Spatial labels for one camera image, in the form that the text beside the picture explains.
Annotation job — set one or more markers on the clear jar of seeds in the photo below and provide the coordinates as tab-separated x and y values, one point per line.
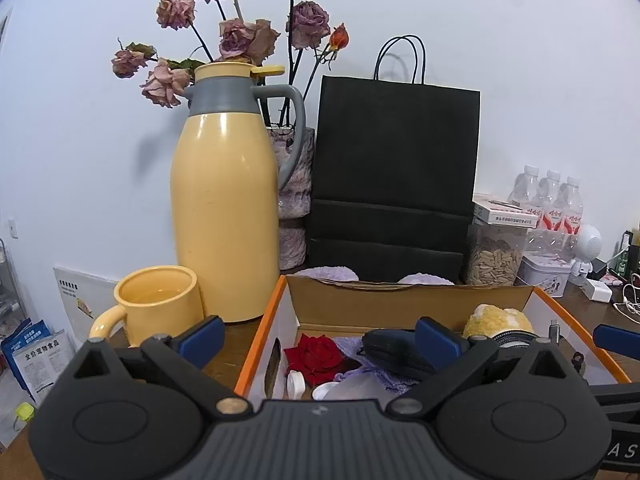
495	254

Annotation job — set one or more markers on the silver tin box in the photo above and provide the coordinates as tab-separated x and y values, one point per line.
549	273

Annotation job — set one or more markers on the white red flat box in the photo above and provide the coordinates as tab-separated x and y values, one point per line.
495	212

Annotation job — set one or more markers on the orange cardboard pumpkin box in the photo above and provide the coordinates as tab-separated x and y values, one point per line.
301	305

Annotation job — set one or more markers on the yellow thermos jug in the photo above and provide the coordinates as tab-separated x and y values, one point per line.
224	187

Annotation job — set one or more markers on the water bottle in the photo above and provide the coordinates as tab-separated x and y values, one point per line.
549	191
573	211
525	187

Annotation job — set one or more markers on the white round lid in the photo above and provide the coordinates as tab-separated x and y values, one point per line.
295	385

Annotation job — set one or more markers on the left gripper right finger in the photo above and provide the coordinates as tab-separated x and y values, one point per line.
458	365

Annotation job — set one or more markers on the middle water bottle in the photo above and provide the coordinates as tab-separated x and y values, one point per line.
549	191

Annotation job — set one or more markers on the yellow ceramic mug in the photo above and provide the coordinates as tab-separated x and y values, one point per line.
150	301

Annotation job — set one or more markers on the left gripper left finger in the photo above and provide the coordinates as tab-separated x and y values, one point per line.
178	362

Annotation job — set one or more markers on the blue white pamphlets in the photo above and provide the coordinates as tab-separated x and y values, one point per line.
37	357

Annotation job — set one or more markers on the left water bottle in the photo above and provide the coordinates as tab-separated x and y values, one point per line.
525	187

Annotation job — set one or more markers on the purple knitted cloth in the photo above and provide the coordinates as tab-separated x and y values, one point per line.
352	349

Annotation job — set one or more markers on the white robot figurine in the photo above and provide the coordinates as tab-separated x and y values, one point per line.
587	246

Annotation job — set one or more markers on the red fabric rose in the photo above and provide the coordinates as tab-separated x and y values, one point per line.
318	359

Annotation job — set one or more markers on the black paper shopping bag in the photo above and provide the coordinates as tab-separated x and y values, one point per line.
394	173

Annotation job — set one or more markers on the clear plastic bag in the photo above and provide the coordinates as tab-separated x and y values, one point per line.
354	388

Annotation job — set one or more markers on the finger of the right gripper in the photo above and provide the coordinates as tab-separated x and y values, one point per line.
618	340

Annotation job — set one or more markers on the pink glass vase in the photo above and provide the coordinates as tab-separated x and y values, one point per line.
294	207

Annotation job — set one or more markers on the white charger adapter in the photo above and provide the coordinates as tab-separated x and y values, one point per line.
596	291

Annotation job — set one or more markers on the dried rose bouquet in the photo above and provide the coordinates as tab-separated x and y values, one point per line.
307	28

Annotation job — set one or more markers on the right water bottle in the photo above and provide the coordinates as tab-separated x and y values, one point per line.
573	211

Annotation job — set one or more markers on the yellow white plush toy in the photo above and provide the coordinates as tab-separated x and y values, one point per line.
490	321

